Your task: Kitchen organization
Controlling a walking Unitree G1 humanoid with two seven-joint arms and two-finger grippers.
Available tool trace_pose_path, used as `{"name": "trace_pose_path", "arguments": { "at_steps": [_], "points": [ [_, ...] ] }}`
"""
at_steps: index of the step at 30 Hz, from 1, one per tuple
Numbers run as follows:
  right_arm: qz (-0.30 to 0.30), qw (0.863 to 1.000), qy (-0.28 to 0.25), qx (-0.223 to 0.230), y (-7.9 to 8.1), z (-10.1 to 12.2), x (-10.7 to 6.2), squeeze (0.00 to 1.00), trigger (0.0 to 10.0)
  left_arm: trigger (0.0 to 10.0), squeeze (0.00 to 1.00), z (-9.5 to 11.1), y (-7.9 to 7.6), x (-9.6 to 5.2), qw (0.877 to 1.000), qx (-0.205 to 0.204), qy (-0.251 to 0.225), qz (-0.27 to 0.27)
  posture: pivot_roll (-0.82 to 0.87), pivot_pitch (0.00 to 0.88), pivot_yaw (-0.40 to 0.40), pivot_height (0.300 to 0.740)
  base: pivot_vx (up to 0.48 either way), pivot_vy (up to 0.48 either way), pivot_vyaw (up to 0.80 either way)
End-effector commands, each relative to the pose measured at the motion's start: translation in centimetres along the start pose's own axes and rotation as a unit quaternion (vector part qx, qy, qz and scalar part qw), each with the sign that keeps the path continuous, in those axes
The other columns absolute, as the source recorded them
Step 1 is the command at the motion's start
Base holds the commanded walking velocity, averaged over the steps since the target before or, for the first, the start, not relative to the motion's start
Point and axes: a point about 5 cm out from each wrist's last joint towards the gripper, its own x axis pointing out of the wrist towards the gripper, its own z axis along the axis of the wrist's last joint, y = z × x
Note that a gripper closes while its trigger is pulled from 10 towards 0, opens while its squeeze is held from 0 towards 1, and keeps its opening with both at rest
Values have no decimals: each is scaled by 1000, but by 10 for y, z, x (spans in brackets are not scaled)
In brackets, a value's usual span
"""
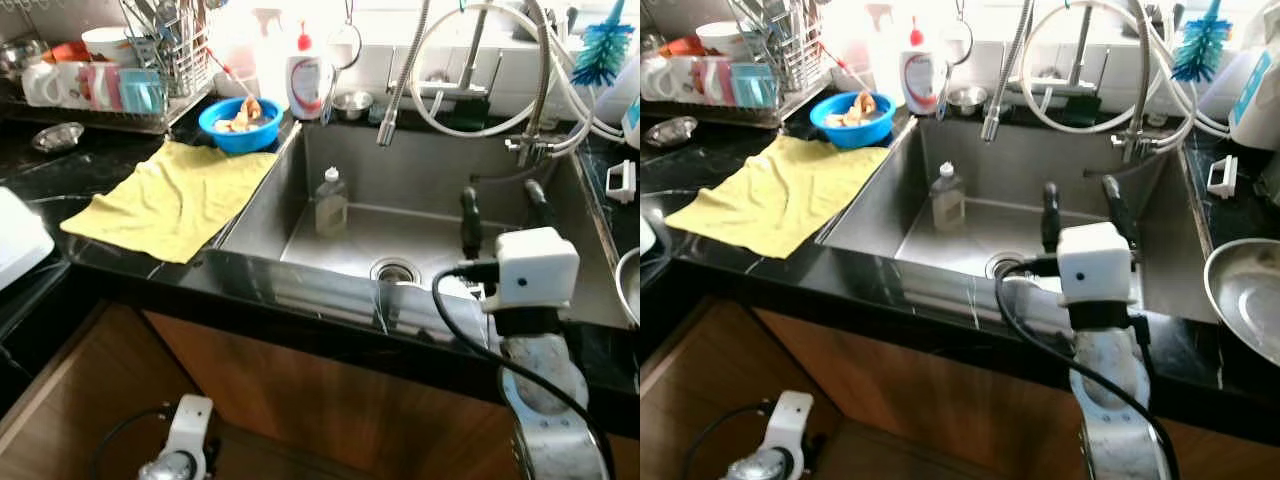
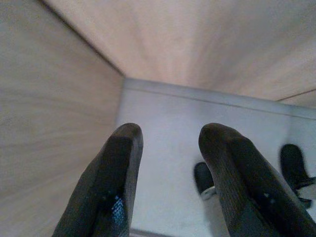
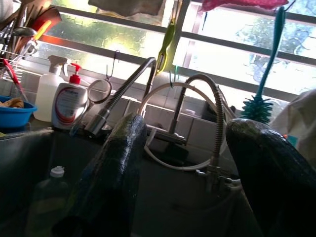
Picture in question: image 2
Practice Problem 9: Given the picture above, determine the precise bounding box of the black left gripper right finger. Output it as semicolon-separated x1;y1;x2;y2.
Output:
198;122;316;237

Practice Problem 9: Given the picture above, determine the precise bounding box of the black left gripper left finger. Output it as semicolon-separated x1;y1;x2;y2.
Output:
51;122;144;237

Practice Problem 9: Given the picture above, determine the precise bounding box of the wooden kitchen cabinet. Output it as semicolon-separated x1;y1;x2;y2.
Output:
0;0;316;237

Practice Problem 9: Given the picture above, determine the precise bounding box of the silver robot left leg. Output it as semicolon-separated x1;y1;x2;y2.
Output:
199;185;232;237

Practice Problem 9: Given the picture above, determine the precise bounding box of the black robot left foot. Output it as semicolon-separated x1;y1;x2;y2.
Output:
194;161;215;196

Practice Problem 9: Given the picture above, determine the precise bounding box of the black robot foot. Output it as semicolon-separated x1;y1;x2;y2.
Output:
194;161;215;196
279;143;316;209

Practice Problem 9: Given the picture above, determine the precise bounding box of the black robot right foot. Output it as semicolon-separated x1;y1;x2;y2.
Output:
279;143;316;209

